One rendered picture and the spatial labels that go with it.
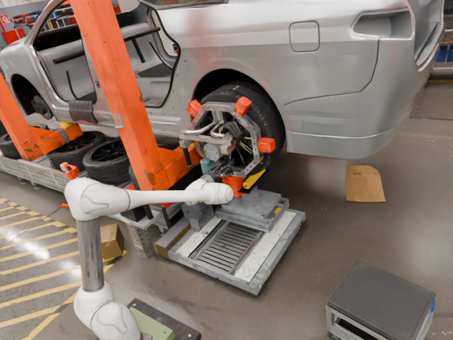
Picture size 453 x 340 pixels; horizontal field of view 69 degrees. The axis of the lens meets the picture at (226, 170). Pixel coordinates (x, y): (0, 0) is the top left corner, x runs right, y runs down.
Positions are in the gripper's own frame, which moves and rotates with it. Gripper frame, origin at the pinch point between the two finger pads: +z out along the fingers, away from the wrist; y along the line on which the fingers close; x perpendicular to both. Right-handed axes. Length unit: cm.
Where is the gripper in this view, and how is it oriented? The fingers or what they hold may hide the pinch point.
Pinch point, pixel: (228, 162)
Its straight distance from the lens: 204.4
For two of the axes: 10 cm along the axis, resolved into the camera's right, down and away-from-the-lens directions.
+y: 8.2, 1.5, -5.6
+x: -1.8, -8.5, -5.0
